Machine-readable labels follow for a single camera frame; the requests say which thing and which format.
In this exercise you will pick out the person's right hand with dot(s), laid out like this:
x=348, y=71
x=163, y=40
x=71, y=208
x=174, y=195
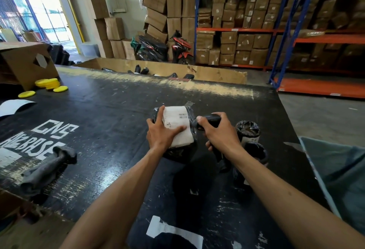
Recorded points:
x=223, y=137

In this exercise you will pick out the person's left hand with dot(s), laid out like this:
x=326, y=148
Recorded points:
x=159, y=136

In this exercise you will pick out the person's left thumb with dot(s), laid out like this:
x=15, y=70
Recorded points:
x=177, y=130

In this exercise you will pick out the person's right thumb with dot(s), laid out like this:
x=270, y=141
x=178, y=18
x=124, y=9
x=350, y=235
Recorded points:
x=202, y=121

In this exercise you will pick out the black handheld scanner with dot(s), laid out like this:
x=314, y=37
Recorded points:
x=213, y=118

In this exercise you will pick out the black parcel white label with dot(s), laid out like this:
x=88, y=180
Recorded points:
x=182, y=114

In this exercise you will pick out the person's left forearm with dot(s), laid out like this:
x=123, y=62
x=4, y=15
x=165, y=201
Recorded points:
x=122, y=200

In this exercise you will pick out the person's right forearm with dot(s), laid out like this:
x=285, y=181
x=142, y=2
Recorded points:
x=288, y=203

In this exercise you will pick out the black wrapped roll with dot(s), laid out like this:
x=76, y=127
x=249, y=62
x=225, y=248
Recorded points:
x=258, y=151
x=247, y=131

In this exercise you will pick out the black bottle shaped part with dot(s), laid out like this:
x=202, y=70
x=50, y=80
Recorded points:
x=172, y=75
x=144, y=70
x=188, y=76
x=137, y=69

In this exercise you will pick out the large low cardboard bin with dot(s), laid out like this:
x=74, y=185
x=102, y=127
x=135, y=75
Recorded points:
x=159, y=69

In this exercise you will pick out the red and black motorcycle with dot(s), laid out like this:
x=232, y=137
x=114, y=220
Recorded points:
x=180, y=46

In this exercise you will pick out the pile of large cardboard boxes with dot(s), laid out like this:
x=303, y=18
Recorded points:
x=171, y=9

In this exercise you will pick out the grey plastic tub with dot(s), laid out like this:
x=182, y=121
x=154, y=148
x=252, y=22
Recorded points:
x=89, y=49

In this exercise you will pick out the rows of taped brown cartons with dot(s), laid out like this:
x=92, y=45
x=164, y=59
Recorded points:
x=256, y=14

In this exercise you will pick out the yellow round pad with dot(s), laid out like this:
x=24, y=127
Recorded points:
x=60, y=89
x=26, y=94

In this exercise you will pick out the tall stack of cardboard boxes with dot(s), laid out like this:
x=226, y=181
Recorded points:
x=105, y=26

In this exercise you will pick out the blue and orange storage rack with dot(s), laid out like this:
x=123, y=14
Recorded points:
x=296, y=33

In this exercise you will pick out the grey cloth bundle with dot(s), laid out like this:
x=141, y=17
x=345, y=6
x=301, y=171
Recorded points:
x=47, y=170

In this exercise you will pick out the stack of yellow round pads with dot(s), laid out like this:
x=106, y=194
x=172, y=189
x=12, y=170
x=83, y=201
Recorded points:
x=47, y=82

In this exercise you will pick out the black bags heap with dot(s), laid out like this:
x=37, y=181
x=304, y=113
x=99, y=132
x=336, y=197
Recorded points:
x=58, y=54

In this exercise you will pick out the blue grey fabric sack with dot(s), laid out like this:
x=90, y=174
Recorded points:
x=336, y=177

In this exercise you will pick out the white paper sheet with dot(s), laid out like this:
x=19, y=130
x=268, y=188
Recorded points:
x=12, y=106

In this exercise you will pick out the open cardboard box diamond cutout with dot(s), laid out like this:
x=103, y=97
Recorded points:
x=24, y=63

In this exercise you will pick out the brown cardboard box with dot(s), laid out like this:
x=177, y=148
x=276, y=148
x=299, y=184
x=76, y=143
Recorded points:
x=17, y=220

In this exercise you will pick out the blue metal gate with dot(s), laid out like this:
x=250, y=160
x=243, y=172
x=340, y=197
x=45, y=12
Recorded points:
x=20, y=9

